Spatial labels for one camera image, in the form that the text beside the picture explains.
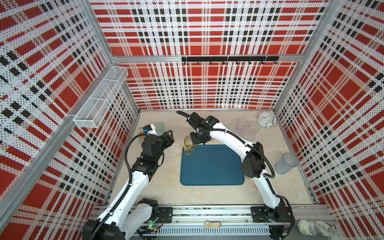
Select teal plastic tray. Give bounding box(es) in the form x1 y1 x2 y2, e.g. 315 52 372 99
180 145 245 186

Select clear glass back left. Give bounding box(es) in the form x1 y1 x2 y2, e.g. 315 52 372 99
236 118 249 130

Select beige small figure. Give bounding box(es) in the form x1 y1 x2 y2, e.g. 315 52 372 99
204 221 222 230

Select white wire mesh basket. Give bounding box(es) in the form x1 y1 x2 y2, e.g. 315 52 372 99
74 66 128 129

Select mint green frosted cup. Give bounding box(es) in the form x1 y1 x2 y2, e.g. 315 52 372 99
153 123 165 136

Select amber tall glass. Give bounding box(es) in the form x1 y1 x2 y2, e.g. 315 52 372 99
183 136 197 156

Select blue grey frosted cup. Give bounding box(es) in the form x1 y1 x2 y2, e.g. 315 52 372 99
275 153 299 175

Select crumpled white cloth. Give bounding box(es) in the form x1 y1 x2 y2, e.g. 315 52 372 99
297 220 336 237

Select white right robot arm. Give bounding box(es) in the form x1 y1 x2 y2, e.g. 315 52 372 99
177 111 295 224

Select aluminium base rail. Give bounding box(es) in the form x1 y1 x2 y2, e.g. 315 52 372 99
89 203 337 236

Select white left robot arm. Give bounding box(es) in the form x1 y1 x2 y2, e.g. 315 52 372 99
82 130 175 240

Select white alarm clock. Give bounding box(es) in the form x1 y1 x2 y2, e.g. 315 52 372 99
257 112 277 128

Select clear glass back right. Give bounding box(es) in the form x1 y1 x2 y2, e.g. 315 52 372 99
249 122 261 134

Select black hook rail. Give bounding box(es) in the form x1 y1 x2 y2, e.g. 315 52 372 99
181 56 280 64

